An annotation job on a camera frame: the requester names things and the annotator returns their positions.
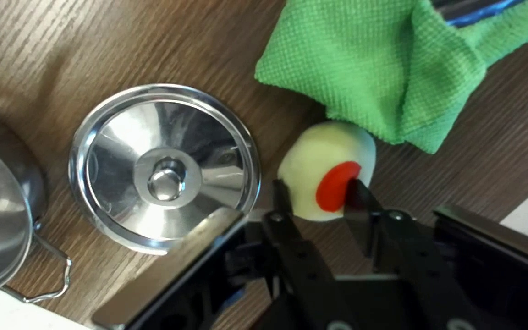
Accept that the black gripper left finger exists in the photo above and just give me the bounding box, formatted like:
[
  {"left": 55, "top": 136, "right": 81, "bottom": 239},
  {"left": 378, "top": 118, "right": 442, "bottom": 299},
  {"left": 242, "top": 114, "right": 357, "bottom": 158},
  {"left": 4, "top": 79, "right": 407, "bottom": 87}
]
[{"left": 262, "top": 180, "right": 334, "bottom": 290}]

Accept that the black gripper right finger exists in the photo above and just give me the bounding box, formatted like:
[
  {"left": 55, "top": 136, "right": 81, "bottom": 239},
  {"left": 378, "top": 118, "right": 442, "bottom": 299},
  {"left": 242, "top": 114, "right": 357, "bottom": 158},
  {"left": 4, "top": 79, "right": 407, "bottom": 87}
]
[{"left": 343, "top": 175, "right": 414, "bottom": 272}]

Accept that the red and white egg toy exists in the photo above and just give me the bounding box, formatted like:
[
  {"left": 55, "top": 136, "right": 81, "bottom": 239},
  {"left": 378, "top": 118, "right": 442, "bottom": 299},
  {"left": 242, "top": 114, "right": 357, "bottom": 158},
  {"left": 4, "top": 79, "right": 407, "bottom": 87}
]
[{"left": 275, "top": 120, "right": 379, "bottom": 224}]

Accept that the black and blue object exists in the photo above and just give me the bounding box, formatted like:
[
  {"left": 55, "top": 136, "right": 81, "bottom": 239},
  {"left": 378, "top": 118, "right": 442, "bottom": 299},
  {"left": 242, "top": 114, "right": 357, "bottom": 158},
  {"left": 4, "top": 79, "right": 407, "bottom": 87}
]
[{"left": 431, "top": 0, "right": 526, "bottom": 30}]

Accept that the silver metal lid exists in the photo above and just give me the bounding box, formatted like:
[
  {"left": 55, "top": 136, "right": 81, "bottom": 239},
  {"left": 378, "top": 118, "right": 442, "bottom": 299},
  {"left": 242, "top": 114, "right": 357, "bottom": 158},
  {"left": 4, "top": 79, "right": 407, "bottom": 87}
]
[{"left": 66, "top": 83, "right": 264, "bottom": 257}]

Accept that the green cloth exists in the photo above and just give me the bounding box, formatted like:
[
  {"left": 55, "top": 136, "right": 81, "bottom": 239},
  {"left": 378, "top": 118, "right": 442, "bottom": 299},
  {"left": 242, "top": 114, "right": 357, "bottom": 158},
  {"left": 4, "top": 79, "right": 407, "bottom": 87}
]
[{"left": 253, "top": 0, "right": 528, "bottom": 156}]

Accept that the white paper sheet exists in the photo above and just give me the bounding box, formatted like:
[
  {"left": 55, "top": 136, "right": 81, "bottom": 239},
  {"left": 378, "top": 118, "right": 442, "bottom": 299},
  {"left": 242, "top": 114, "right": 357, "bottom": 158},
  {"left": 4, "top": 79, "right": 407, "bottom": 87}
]
[{"left": 0, "top": 287, "right": 95, "bottom": 330}]

